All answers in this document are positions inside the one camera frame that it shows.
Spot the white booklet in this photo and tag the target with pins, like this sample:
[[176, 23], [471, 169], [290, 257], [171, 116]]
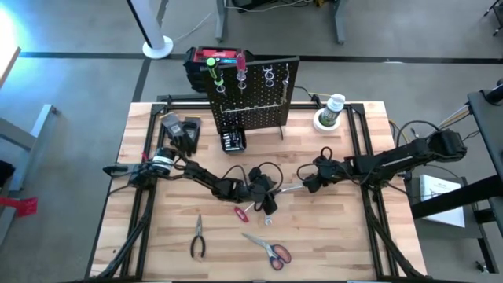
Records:
[[440, 196]]

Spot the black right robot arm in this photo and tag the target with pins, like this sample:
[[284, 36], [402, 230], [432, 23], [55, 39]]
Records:
[[393, 161]]

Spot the grey bench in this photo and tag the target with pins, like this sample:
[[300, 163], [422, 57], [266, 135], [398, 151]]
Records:
[[23, 137]]

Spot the black parts bin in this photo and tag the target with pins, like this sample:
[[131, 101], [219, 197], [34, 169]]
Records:
[[232, 142]]

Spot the black perforated pegboard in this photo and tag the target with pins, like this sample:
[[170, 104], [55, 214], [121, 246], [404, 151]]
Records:
[[255, 98]]

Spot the white tape roll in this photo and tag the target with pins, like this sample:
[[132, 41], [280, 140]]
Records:
[[320, 127]]

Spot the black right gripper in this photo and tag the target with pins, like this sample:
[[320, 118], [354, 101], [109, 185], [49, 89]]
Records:
[[332, 173]]

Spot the red floor marker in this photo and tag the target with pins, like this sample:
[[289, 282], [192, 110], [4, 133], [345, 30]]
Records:
[[23, 206]]

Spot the dust remover spray can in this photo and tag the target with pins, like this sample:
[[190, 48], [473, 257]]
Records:
[[332, 110]]

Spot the silver combination wrench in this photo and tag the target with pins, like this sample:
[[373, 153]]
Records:
[[268, 221], [291, 188], [285, 84]]

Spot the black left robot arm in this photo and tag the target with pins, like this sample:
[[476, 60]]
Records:
[[196, 173]]

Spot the white pole with base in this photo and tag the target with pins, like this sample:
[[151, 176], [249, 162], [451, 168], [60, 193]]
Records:
[[155, 39]]

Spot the black side table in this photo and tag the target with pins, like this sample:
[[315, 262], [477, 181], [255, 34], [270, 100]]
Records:
[[487, 129]]

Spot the black aluminium table frame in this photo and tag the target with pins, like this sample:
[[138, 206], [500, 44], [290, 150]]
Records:
[[146, 220]]

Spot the blue and red scissors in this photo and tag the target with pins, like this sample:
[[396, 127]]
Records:
[[271, 251]]

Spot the silver pegboard rail holder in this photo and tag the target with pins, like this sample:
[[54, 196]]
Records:
[[251, 108]]

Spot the red and black toolbox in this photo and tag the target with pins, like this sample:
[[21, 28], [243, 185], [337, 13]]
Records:
[[196, 67]]

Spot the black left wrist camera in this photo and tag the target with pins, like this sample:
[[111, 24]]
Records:
[[254, 172]]

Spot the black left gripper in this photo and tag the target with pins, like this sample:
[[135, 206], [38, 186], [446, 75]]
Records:
[[262, 188]]

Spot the grey desk frame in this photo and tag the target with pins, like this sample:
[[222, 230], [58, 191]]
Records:
[[221, 19]]

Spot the green and black screwdriver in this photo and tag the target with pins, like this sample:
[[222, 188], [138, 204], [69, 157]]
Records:
[[213, 68]]

